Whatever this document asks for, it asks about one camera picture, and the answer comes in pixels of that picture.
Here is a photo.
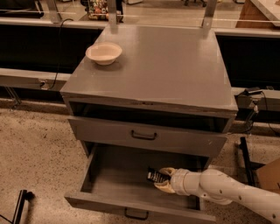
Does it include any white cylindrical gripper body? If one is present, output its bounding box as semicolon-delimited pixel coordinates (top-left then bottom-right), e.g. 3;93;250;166
171;169;193;196

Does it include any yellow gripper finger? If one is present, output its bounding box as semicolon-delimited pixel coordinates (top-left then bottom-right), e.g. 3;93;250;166
154;180;175;193
159;167;176;176

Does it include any black rxbar chocolate bar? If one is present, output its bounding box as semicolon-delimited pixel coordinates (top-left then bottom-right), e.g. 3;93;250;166
147;167;171;183

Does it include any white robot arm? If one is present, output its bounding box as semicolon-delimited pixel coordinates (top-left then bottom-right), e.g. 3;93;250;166
154;167;280;224

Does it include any grey upper drawer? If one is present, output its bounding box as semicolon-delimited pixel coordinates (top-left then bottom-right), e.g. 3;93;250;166
68;116;227;158

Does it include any grey open lower drawer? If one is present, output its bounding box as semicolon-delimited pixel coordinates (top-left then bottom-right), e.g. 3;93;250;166
65;144;216;224

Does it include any grey drawer cabinet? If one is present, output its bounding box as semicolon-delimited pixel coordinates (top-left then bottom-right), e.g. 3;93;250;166
61;24;237;153

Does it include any black metal stand right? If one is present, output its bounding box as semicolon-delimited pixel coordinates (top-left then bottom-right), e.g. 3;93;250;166
239;136;256;186

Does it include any black metal stand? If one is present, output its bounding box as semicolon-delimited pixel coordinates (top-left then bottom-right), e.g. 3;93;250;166
239;136;256;186
11;190;34;224

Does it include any brown cardboard box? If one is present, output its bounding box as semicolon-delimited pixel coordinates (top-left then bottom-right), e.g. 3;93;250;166
256;158;280;194

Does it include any black power adapter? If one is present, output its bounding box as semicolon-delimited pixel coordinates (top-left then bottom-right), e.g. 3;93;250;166
244;87;263;95

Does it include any white ceramic bowl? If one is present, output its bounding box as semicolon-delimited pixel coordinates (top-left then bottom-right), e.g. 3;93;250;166
86;42;123;66

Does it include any black metal stand left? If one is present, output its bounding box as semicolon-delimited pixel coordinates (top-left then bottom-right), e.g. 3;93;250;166
11;190;34;224

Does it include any colourful snack rack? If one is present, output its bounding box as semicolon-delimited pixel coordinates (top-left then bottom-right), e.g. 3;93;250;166
87;0;109;20

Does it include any black lower drawer handle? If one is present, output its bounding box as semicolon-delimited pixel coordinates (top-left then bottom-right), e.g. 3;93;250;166
124;207;150;221

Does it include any black drawer handle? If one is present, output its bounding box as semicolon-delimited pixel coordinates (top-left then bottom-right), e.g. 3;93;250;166
124;207;150;221
130;130;158;141

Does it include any black upper drawer handle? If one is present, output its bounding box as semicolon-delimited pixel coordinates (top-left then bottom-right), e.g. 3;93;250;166
130;130;158;141

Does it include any black power cable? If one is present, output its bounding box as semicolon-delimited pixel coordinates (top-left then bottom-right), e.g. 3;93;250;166
46;17;74;91

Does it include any grey metal rail shelf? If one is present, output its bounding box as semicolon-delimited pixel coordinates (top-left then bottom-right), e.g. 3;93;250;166
0;68;70;91

